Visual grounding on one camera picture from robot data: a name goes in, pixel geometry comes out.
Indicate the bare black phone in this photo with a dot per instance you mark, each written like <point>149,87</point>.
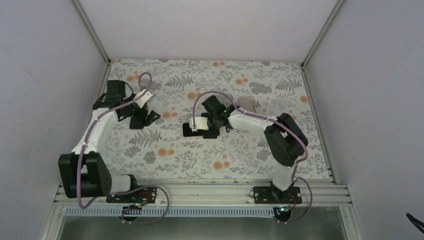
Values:
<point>137,122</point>

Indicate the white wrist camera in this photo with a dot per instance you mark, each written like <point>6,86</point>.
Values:
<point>198,123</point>
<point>143,97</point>

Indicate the aluminium rail frame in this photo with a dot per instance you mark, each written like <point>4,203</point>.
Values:
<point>326,213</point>

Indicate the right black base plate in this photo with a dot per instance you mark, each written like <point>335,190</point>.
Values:
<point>272,195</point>

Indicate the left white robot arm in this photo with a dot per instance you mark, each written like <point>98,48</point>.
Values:
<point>83,171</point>

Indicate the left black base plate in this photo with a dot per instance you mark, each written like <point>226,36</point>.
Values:
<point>146,195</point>

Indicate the floral patterned table mat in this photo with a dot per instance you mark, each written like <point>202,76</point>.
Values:
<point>161,152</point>

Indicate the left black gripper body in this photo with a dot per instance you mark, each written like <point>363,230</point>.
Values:
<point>127,111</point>

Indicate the slotted white cable duct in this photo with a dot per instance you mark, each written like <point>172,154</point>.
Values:
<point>173,211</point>

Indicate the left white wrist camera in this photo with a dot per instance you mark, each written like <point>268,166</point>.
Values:
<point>143,97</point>

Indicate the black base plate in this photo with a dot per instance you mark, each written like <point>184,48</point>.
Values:
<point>272,195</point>
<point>146,195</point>

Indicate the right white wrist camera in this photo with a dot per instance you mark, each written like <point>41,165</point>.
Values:
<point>198,123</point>

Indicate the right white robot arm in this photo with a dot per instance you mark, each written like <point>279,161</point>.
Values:
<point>286,141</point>

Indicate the black object at corner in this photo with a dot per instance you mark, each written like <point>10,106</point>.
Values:
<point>416,222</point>

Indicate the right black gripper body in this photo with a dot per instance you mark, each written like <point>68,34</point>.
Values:
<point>210,135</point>

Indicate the beige phone case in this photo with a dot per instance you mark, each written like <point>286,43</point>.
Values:
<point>247,103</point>

